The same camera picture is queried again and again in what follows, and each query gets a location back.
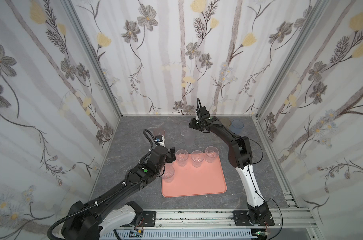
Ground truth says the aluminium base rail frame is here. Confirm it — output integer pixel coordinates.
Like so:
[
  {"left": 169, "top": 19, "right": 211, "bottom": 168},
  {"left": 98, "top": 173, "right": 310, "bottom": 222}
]
[{"left": 69, "top": 208, "right": 323, "bottom": 240}]

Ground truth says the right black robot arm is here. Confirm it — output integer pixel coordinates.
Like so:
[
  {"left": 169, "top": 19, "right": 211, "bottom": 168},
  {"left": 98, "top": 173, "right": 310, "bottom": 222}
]
[{"left": 189, "top": 106, "right": 275, "bottom": 226}]

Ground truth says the pink tinted cup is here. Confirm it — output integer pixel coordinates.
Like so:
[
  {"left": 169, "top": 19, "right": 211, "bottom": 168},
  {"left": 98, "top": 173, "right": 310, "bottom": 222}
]
[{"left": 153, "top": 128, "right": 165, "bottom": 136}]

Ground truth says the clear faceted glass four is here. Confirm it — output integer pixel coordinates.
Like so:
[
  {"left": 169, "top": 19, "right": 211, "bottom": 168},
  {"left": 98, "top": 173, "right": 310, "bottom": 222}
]
[{"left": 191, "top": 150, "right": 204, "bottom": 168}]

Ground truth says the clear faceted glass three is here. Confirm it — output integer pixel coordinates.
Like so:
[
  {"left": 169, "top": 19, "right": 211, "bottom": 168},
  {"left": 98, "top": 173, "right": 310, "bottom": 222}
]
[{"left": 205, "top": 146, "right": 219, "bottom": 163}]

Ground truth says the clear faceted glass five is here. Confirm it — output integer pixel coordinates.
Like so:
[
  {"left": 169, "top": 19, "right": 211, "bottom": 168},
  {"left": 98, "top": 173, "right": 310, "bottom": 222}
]
[{"left": 175, "top": 150, "right": 189, "bottom": 167}]

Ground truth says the yellow tinted cup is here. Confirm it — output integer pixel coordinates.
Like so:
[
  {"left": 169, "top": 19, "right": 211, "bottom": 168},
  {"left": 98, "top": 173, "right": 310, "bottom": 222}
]
[{"left": 220, "top": 117, "right": 231, "bottom": 128}]

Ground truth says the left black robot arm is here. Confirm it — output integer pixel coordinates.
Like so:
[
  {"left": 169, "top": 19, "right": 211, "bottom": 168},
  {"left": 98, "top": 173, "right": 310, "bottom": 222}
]
[{"left": 47, "top": 146, "right": 175, "bottom": 240}]

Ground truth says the white slotted cable duct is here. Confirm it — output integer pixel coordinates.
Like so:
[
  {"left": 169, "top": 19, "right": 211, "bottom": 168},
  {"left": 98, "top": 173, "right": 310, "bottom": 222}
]
[{"left": 100, "top": 229, "right": 257, "bottom": 240}]

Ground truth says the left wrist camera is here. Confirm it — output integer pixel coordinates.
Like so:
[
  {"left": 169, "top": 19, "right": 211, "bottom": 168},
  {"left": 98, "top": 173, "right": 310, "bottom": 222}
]
[{"left": 154, "top": 135, "right": 165, "bottom": 147}]

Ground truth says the pink rectangular tray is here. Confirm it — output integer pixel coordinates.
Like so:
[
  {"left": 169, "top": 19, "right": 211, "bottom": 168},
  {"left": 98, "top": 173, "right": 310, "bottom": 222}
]
[{"left": 161, "top": 157, "right": 227, "bottom": 198}]

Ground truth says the blue tinted cup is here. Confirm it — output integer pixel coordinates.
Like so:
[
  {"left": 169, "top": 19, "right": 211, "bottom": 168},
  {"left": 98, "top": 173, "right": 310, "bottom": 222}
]
[{"left": 230, "top": 120, "right": 244, "bottom": 136}]

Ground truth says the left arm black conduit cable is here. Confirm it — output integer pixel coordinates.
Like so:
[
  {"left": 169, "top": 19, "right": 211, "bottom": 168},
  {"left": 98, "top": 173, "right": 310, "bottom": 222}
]
[{"left": 47, "top": 188, "right": 125, "bottom": 240}]

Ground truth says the clear faceted glass two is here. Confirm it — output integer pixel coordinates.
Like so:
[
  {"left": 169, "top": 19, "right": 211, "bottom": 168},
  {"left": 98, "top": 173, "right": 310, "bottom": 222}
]
[{"left": 161, "top": 164, "right": 175, "bottom": 183}]

